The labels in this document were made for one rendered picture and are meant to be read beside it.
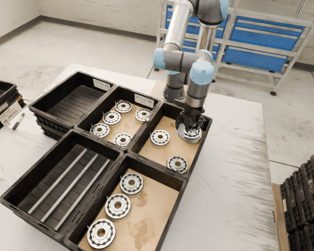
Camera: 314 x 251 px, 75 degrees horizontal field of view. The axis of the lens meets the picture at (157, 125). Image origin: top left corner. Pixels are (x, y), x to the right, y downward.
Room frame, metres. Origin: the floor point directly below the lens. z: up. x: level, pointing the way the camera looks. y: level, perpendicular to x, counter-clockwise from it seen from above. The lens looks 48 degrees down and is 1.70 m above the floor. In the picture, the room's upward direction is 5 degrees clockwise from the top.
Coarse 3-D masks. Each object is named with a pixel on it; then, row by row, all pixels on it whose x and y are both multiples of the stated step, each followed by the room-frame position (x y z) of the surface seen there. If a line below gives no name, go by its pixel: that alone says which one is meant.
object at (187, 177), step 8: (160, 104) 0.86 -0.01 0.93; (168, 104) 0.86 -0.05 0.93; (144, 128) 0.67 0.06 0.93; (208, 128) 0.70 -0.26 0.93; (200, 144) 0.61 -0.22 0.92; (128, 152) 0.52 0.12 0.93; (152, 160) 0.49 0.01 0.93; (168, 168) 0.45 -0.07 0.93; (192, 168) 0.46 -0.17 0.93; (184, 176) 0.42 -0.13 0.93
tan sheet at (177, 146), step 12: (168, 120) 0.83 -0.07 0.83; (168, 132) 0.74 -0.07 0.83; (204, 132) 0.76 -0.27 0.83; (168, 144) 0.66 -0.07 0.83; (180, 144) 0.66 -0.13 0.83; (192, 144) 0.67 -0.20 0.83; (144, 156) 0.57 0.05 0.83; (156, 156) 0.58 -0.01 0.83; (168, 156) 0.58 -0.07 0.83; (192, 156) 0.59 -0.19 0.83
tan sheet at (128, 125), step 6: (114, 108) 0.89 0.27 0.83; (138, 108) 0.91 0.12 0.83; (132, 114) 0.86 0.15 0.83; (126, 120) 0.80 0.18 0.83; (132, 120) 0.81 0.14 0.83; (120, 126) 0.75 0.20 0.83; (126, 126) 0.76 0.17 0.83; (132, 126) 0.76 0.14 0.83; (138, 126) 0.76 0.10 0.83; (114, 132) 0.70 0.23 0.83; (120, 132) 0.71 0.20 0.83; (126, 132) 0.71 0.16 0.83; (132, 132) 0.72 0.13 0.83; (108, 138) 0.66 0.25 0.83
